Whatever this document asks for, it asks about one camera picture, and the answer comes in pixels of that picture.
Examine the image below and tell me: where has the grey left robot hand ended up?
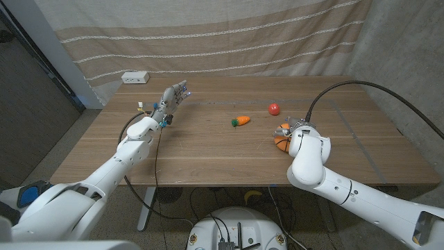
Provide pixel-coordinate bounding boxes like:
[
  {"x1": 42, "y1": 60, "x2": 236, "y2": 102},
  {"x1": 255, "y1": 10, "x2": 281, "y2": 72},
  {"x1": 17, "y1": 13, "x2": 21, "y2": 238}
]
[{"x1": 151, "y1": 79, "x2": 191, "y2": 128}]

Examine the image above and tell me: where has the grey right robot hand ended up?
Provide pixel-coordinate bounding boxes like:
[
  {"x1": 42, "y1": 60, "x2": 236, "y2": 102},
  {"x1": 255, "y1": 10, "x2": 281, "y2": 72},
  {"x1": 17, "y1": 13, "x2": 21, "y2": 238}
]
[{"x1": 272, "y1": 116, "x2": 316, "y2": 138}]

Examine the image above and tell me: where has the orange toy basketball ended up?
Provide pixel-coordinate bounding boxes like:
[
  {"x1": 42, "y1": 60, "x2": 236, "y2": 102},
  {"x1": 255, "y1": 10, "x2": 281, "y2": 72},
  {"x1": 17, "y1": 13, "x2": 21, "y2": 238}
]
[{"x1": 273, "y1": 123, "x2": 294, "y2": 153}]

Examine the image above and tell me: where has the orange toy carrot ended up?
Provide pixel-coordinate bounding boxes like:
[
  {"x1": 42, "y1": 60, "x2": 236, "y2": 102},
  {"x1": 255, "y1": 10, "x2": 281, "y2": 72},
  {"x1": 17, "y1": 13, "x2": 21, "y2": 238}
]
[{"x1": 231, "y1": 115, "x2": 251, "y2": 128}]

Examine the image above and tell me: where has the yellow toy banana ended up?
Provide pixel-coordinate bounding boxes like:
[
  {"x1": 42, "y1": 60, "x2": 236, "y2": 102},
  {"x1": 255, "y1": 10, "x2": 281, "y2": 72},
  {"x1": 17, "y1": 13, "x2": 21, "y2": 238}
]
[{"x1": 244, "y1": 190, "x2": 264, "y2": 205}]

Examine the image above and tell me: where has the white power outlet box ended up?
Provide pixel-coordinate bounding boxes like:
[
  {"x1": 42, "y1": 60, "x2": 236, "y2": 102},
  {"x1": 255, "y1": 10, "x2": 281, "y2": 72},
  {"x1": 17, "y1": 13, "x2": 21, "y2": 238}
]
[{"x1": 121, "y1": 71, "x2": 151, "y2": 85}]

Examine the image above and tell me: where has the beige striped fabric backdrop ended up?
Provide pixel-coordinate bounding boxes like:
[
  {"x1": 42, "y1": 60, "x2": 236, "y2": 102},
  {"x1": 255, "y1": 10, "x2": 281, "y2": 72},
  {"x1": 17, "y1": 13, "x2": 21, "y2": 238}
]
[{"x1": 34, "y1": 0, "x2": 374, "y2": 105}]

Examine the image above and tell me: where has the round black fan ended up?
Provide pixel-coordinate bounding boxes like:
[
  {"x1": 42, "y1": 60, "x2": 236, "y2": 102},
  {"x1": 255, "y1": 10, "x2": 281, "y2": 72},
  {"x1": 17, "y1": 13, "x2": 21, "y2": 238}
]
[{"x1": 155, "y1": 186, "x2": 184, "y2": 204}]

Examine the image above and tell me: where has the grey table leg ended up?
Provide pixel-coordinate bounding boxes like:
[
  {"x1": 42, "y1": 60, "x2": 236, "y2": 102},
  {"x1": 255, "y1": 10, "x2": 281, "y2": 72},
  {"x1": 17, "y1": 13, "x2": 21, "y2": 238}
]
[{"x1": 316, "y1": 203, "x2": 337, "y2": 233}]

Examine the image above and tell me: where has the white table leg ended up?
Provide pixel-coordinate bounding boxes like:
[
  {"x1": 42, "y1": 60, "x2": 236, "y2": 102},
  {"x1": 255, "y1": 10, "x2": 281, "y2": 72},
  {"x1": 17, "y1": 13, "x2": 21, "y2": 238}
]
[{"x1": 137, "y1": 186, "x2": 157, "y2": 233}]

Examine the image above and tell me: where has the white robot torso base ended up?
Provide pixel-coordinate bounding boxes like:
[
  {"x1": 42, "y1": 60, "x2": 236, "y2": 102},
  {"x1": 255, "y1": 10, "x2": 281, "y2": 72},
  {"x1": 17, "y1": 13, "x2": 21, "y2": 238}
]
[{"x1": 186, "y1": 206, "x2": 288, "y2": 250}]

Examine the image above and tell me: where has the dark wooden door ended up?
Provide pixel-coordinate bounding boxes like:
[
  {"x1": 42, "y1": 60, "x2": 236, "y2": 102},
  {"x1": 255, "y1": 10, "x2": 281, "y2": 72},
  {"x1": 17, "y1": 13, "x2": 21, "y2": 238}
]
[{"x1": 0, "y1": 10, "x2": 86, "y2": 190}]

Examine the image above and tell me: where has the blue black foot pedal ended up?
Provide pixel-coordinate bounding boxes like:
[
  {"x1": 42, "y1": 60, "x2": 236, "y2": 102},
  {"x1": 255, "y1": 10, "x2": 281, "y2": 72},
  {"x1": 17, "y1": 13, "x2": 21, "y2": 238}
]
[{"x1": 17, "y1": 183, "x2": 53, "y2": 208}]

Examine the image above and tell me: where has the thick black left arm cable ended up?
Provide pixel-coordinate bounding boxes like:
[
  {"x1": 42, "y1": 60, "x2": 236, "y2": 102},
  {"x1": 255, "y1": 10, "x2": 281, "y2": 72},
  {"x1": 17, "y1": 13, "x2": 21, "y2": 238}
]
[{"x1": 117, "y1": 110, "x2": 195, "y2": 226}]

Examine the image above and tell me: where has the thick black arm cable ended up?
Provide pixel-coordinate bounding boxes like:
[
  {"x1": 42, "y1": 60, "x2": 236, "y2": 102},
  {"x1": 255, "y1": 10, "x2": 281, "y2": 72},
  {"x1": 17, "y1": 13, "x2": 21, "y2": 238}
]
[
  {"x1": 117, "y1": 110, "x2": 195, "y2": 226},
  {"x1": 305, "y1": 80, "x2": 444, "y2": 140}
]

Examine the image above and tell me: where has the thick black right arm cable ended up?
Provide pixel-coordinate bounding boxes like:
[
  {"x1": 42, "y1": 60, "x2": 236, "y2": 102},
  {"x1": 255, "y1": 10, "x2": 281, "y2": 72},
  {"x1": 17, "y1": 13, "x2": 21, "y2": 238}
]
[{"x1": 305, "y1": 80, "x2": 444, "y2": 140}]

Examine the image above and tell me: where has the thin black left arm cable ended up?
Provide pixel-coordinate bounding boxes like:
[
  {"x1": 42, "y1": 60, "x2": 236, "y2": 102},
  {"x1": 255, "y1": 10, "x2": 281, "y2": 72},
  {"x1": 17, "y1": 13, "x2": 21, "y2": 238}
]
[{"x1": 153, "y1": 126, "x2": 166, "y2": 250}]

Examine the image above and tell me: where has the white floor cable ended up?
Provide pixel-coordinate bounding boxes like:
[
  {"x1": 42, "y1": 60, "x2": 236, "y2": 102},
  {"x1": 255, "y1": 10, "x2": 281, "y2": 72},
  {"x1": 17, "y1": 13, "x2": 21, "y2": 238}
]
[{"x1": 268, "y1": 186, "x2": 308, "y2": 250}]

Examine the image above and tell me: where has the white door frame post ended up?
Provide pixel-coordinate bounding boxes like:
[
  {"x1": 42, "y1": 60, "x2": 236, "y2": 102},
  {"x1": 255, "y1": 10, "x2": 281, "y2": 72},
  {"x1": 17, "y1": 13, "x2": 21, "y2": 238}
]
[{"x1": 1, "y1": 0, "x2": 105, "y2": 110}]

